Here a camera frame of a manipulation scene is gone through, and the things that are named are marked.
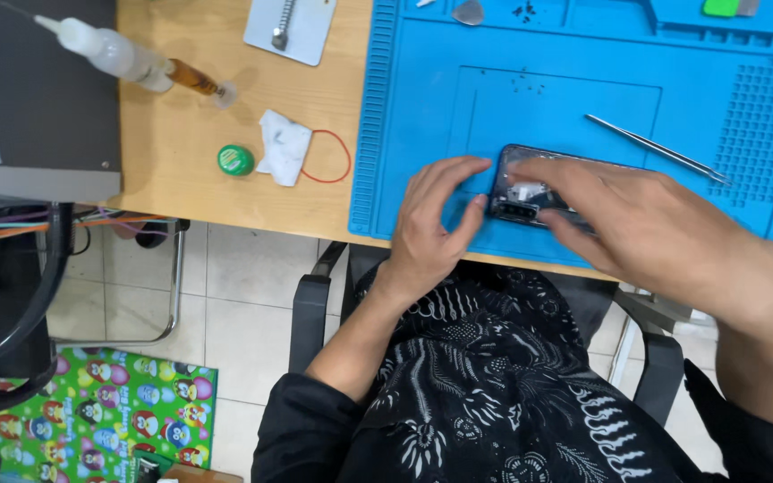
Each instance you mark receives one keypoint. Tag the green round container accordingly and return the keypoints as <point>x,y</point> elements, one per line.
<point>235,160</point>

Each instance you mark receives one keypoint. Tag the black smartphone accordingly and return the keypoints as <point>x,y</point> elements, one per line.
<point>527,194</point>

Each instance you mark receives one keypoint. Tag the silver metal tweezers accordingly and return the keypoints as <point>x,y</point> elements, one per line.
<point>658,149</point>

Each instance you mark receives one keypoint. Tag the person's right hand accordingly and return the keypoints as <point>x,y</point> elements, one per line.
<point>635,221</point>

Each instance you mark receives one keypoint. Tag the chrome chair frame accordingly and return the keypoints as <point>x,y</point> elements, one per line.
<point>158,295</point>

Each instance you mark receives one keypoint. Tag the grey triangular pick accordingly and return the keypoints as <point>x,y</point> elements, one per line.
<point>469,11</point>

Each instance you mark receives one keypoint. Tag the amber glue syringe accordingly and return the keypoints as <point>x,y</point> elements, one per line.
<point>198,82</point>

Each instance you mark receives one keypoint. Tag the black curved chair armrest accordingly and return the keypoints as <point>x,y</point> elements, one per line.
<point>4,315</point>

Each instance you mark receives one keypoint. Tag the crumpled white tissue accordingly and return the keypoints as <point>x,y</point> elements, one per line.
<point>284,146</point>

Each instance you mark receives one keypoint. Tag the pile of tiny black screws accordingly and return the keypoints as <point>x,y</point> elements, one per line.
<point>525,10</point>

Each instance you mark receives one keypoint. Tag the person's left hand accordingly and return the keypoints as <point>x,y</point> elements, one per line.
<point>427,228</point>

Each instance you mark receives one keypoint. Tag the black office chair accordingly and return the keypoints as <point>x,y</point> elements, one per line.
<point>319,308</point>

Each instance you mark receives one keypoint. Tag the blue silicone repair mat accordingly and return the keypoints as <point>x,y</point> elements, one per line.
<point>561,87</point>

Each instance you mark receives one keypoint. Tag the clear plastic squeeze bottle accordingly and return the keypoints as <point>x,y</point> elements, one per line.
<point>108,50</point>

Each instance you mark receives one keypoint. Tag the green plastic tool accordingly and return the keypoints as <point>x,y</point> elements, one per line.
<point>720,7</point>

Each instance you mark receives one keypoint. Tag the colourful cartoon gift wrap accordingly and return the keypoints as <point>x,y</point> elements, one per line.
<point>104,416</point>

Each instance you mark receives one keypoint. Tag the black patterned garment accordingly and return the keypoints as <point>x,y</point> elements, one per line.
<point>494,389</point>

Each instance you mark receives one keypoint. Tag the red rubber band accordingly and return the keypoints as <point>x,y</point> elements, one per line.
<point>333,159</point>

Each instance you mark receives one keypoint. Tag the dark grey machine box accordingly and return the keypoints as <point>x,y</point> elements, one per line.
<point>31,94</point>

